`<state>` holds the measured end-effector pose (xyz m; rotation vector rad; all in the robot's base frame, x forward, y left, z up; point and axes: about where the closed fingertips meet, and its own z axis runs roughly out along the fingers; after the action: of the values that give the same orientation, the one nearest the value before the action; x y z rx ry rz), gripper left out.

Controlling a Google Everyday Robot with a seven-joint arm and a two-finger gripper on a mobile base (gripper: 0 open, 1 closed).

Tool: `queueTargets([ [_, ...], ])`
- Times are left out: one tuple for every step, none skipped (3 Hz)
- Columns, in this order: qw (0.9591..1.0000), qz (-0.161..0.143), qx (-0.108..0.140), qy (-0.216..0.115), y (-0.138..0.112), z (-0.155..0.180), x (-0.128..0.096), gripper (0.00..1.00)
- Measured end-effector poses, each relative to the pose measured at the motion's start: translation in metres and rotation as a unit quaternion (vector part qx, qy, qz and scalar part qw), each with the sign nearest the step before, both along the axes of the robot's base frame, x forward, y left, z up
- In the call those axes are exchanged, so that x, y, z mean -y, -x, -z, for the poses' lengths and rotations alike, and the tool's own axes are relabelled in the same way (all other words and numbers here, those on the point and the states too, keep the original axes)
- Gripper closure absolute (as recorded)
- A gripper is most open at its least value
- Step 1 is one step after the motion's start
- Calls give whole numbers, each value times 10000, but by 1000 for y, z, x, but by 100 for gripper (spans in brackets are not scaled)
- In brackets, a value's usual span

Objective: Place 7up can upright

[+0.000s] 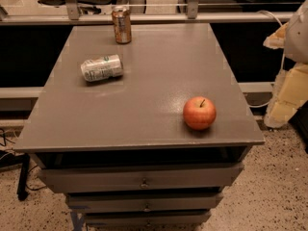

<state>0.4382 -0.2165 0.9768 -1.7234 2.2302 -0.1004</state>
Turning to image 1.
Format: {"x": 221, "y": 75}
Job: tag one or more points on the white green 7up can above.
{"x": 103, "y": 68}

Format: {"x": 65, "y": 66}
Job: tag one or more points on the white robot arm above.
{"x": 290, "y": 90}

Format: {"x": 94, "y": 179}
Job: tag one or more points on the orange brown soda can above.
{"x": 122, "y": 24}

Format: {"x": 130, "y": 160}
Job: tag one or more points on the grey drawer cabinet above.
{"x": 136, "y": 119}

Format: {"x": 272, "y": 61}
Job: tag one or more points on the red apple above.
{"x": 199, "y": 113}

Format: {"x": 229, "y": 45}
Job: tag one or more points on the top grey drawer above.
{"x": 117, "y": 179}

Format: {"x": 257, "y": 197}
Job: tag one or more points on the grey drawer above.
{"x": 147, "y": 219}
{"x": 117, "y": 179}
{"x": 144, "y": 202}

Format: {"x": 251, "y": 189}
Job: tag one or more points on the middle grey drawer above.
{"x": 144, "y": 202}

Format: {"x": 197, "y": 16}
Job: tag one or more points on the bottom grey drawer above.
{"x": 147, "y": 219}

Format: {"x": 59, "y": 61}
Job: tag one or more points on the black stand on floor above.
{"x": 8, "y": 159}

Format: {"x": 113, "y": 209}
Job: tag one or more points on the metal railing frame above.
{"x": 31, "y": 12}

